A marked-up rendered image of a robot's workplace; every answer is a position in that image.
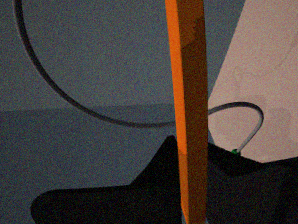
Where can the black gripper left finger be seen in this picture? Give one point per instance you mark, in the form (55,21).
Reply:
(154,197)

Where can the orange handle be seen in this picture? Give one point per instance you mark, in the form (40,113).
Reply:
(187,38)

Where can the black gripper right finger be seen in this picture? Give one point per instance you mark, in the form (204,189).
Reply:
(243,191)

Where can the dark wire loop stand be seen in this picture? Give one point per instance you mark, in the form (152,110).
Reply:
(19,20)

